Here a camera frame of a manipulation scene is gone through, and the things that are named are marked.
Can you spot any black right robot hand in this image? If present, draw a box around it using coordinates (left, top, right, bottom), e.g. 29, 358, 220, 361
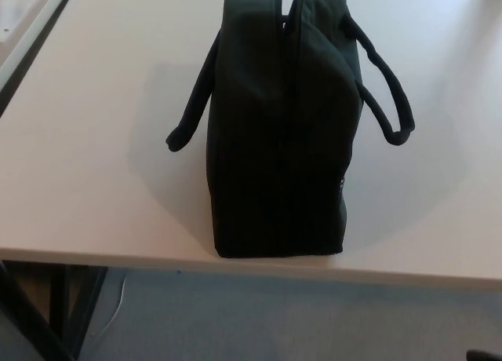
466, 348, 502, 361

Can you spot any black fabric lunch bag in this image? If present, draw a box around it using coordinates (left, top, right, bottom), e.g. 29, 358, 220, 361
164, 0, 417, 260

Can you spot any black metal desk leg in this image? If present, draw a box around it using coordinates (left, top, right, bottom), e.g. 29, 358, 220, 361
49, 263, 109, 361

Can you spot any adjacent white desk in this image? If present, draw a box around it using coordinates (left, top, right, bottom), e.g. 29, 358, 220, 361
0, 0, 76, 83

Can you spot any black slanted bar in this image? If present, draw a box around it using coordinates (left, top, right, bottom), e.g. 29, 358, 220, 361
0, 258, 75, 361

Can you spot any thin white floor cable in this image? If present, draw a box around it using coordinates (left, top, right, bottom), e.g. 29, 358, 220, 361
92, 272, 126, 341

